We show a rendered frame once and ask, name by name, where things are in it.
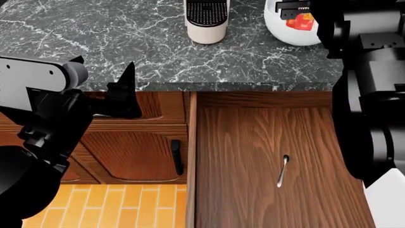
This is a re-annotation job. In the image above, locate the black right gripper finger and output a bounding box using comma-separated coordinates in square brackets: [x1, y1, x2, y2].
[280, 8, 299, 20]
[275, 0, 313, 13]

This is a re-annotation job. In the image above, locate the brown wooden closed drawer front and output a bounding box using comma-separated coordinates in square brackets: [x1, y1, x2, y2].
[82, 91, 191, 122]

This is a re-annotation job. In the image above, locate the white coffee machine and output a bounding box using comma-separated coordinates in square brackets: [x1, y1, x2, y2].
[184, 0, 230, 46]

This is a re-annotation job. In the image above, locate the red orange snack bar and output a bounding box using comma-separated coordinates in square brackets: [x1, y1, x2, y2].
[285, 11, 318, 32]

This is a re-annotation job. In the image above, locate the open brown wooden drawer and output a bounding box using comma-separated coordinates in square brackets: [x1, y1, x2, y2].
[185, 91, 378, 228]

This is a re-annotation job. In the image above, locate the silver metal spoon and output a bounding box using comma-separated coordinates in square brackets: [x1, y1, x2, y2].
[276, 154, 290, 188]

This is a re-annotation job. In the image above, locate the brown wooden cabinet door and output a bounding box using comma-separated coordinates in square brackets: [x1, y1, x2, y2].
[70, 123, 190, 185]

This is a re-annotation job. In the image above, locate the black cabinet door handle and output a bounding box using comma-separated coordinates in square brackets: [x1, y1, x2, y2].
[170, 139, 185, 177]

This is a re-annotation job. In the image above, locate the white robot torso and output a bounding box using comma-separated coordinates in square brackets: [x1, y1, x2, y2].
[363, 167, 405, 228]

